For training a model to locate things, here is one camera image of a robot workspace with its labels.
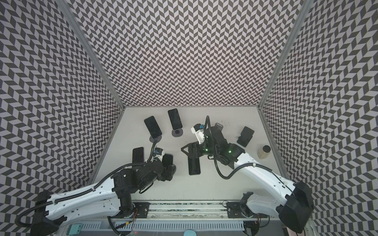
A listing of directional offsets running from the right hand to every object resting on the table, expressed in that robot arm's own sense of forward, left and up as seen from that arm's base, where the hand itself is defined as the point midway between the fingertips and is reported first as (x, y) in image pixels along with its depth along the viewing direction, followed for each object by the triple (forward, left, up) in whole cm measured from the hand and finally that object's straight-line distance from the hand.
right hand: (187, 153), depth 71 cm
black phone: (+24, +24, -10) cm, 35 cm away
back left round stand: (+20, +22, -18) cm, 34 cm away
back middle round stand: (+25, +9, -19) cm, 33 cm away
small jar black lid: (+8, -46, -13) cm, 48 cm away
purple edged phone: (+9, +33, -18) cm, 38 cm away
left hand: (-4, +11, -7) cm, 13 cm away
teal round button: (-30, -1, -20) cm, 36 cm away
